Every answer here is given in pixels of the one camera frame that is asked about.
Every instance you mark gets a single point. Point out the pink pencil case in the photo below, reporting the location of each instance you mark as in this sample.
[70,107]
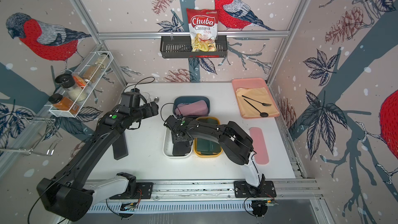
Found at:
[198,108]
[261,157]

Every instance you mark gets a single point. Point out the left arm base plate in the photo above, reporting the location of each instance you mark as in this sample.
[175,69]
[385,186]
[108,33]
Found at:
[142,191]

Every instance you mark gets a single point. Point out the tan spice jar rear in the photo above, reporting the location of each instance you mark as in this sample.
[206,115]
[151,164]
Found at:
[93,73]

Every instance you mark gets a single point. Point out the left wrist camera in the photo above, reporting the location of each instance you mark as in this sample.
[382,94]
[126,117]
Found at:
[130,99]

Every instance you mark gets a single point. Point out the orange spice jar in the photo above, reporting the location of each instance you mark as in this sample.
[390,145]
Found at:
[63,103]

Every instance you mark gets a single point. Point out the metal wire hanger rack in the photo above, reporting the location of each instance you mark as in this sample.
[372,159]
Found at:
[31,135]

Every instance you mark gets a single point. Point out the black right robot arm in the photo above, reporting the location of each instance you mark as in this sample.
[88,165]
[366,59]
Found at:
[234,141]

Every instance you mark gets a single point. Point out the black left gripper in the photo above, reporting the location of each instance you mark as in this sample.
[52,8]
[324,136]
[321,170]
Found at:
[150,112]

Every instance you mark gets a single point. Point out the tan cloth mat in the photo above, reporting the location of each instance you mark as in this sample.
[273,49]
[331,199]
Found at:
[260,94]

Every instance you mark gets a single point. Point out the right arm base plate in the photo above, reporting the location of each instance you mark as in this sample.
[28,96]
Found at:
[266,189]

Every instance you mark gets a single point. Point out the pink tray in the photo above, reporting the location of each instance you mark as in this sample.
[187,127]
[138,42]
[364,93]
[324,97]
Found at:
[249,83]

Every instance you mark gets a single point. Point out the green pencil case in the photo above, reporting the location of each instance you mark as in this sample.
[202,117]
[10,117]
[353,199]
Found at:
[206,147]

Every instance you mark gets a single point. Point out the black fork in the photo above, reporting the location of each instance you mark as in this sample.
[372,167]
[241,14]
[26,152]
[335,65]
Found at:
[264,104]

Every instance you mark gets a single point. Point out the aluminium front rail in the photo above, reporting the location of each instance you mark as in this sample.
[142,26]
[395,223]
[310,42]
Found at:
[204,190]

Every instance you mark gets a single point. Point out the dark teal storage box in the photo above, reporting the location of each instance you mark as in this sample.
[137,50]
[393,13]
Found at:
[190,99]

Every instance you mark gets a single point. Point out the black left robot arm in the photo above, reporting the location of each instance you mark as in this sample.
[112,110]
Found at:
[67,194]

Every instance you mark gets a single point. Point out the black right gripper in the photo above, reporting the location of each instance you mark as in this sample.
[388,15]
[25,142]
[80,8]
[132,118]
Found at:
[173,137]

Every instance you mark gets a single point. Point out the black lid spice grinder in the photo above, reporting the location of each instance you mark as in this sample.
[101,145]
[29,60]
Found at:
[75,92]

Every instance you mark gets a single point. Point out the white storage box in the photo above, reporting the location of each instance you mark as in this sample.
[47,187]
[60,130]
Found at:
[168,147]

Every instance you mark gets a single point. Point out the black spoon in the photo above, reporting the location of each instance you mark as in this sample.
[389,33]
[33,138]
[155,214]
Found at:
[262,114]

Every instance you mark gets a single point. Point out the white wire spice rack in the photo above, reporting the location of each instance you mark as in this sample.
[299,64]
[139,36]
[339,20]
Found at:
[87,87]

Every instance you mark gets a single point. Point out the red cassava chips bag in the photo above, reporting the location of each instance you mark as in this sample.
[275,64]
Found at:
[203,28]

